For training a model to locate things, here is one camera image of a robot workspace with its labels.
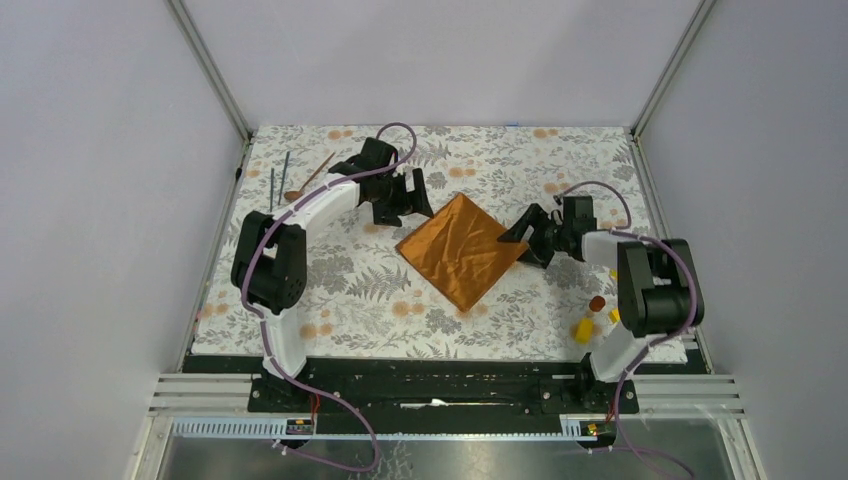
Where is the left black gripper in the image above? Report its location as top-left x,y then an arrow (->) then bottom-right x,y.
372,166 -> 433,226

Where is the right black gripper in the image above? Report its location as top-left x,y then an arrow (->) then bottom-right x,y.
497,204 -> 571,270

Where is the orange cloth napkin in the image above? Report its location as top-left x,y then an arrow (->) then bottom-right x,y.
396,193 -> 528,312

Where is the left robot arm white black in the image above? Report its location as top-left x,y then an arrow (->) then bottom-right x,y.
230,137 -> 434,411

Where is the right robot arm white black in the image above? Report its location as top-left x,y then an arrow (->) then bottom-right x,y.
499,195 -> 705,412

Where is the brown round block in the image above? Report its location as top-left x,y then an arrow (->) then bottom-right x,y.
588,296 -> 606,312

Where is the floral patterned table mat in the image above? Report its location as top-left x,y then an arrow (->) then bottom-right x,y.
192,125 -> 690,363

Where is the yellow cylinder block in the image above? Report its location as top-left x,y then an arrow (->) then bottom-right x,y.
572,318 -> 595,345

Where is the brown wooden spoon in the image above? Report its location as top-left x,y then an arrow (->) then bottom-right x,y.
283,152 -> 336,202

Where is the dark teal chopstick right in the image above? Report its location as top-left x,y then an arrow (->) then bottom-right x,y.
277,151 -> 291,206

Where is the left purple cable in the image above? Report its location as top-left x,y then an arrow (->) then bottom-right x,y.
239,121 -> 419,473

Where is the purple cable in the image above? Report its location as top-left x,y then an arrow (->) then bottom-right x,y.
239,121 -> 419,473
555,180 -> 700,480

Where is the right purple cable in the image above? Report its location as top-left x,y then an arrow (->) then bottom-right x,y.
555,180 -> 700,480

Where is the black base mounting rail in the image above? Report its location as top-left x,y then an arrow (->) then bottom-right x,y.
248,359 -> 639,435

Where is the left aluminium frame post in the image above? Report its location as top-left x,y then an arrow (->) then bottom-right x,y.
164,0 -> 253,144

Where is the aluminium frame post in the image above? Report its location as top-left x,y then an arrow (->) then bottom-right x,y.
164,0 -> 253,144
630,0 -> 717,138

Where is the right aluminium frame post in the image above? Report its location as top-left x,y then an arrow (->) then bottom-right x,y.
630,0 -> 717,138

